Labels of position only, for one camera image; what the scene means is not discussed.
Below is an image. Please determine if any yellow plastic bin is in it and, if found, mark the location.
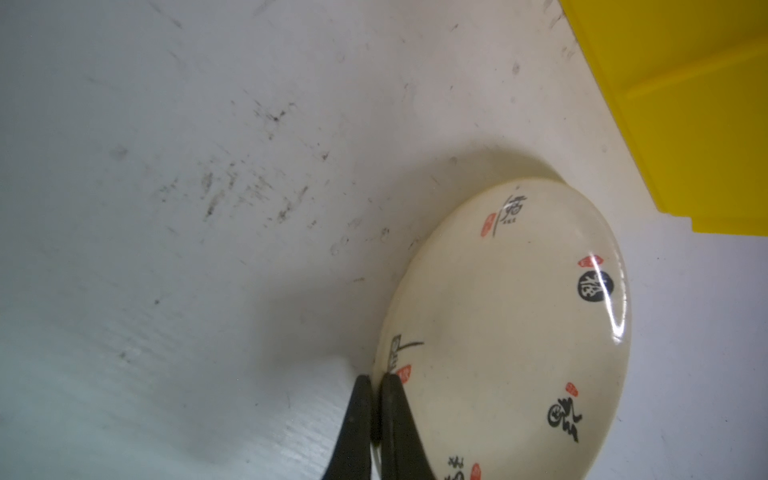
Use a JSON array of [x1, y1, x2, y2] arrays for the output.
[[562, 1, 767, 236]]

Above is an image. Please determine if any pale yellow small plate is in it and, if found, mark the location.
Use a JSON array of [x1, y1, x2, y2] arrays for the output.
[[373, 178, 631, 479]]

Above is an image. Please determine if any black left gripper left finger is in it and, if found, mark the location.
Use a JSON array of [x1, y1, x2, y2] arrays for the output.
[[322, 375, 373, 480]]

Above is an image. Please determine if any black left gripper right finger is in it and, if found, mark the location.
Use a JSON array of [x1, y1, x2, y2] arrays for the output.
[[380, 373, 435, 480]]

